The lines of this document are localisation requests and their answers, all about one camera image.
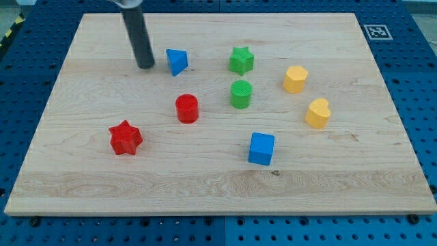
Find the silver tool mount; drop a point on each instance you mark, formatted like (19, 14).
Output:
(127, 3)

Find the blue triangle block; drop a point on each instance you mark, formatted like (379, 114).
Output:
(177, 60)

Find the green star block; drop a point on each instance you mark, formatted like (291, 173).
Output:
(241, 60)

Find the red star block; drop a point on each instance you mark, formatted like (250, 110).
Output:
(125, 139)

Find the black yellow hazard tape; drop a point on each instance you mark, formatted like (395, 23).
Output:
(12, 32)

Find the red cylinder block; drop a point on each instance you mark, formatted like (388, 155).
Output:
(187, 108)

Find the green cylinder block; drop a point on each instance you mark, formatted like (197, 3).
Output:
(240, 94)

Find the wooden board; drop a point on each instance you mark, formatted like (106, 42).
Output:
(360, 163)

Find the yellow hexagon block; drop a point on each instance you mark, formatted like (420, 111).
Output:
(295, 79)

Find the blue cube block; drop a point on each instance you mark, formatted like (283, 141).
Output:
(261, 149)

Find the yellow heart block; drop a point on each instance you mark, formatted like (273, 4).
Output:
(318, 113)

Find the white fiducial marker tag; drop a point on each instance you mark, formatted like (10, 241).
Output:
(377, 32)

